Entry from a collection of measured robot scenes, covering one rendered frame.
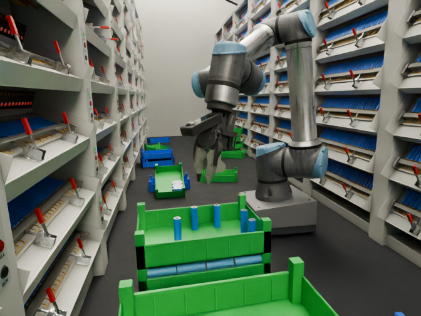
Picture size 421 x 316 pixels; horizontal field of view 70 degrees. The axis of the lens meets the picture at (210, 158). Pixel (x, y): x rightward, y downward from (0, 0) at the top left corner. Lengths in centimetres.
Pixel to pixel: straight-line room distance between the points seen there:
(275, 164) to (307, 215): 29
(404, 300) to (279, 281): 76
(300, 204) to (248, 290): 98
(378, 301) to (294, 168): 61
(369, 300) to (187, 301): 80
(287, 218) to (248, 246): 80
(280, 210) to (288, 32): 79
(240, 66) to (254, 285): 54
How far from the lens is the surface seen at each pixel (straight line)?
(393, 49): 151
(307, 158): 143
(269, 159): 149
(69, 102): 117
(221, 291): 55
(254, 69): 90
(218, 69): 82
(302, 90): 141
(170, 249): 68
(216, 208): 82
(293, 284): 57
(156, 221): 86
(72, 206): 103
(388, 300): 125
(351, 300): 121
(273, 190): 153
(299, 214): 152
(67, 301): 97
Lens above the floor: 67
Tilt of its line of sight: 11 degrees down
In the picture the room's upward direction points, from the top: 1 degrees counter-clockwise
